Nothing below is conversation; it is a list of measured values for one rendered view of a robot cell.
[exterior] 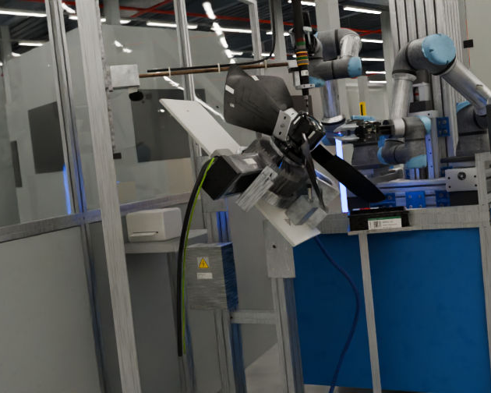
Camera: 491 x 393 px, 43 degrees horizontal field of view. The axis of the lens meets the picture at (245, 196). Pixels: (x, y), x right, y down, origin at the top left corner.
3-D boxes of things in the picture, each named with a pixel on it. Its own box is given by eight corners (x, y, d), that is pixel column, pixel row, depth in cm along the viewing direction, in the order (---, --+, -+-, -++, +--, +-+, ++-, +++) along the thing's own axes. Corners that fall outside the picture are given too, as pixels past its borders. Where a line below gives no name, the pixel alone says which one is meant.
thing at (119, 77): (108, 90, 205) (105, 64, 205) (109, 92, 212) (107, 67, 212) (139, 87, 207) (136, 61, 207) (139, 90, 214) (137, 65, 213)
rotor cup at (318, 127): (297, 164, 206) (323, 136, 202) (267, 134, 210) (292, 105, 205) (311, 161, 220) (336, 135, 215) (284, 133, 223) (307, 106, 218)
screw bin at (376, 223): (349, 234, 227) (347, 215, 227) (350, 228, 244) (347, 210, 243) (410, 229, 223) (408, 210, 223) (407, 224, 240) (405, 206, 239)
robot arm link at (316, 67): (333, 83, 241) (330, 54, 240) (304, 86, 244) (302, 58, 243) (335, 85, 249) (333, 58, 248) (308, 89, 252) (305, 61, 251)
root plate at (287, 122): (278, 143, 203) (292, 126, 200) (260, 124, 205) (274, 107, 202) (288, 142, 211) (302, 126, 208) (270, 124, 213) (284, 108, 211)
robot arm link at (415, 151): (411, 168, 240) (408, 139, 240) (432, 166, 230) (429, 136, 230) (395, 169, 237) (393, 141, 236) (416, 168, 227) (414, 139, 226)
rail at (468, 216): (268, 236, 269) (266, 217, 269) (272, 235, 273) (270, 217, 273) (490, 226, 230) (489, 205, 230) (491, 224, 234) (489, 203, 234)
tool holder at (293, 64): (292, 88, 216) (289, 60, 215) (287, 91, 223) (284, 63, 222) (317, 86, 217) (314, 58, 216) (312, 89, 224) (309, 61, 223)
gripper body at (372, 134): (363, 122, 221) (394, 118, 224) (354, 121, 230) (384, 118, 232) (364, 143, 222) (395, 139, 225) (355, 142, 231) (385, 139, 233)
